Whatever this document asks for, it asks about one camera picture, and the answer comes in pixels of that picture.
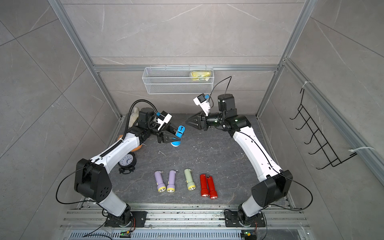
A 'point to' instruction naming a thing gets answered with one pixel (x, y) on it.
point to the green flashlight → (191, 184)
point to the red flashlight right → (213, 193)
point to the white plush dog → (134, 116)
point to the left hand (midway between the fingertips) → (182, 136)
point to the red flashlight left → (204, 190)
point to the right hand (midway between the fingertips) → (189, 121)
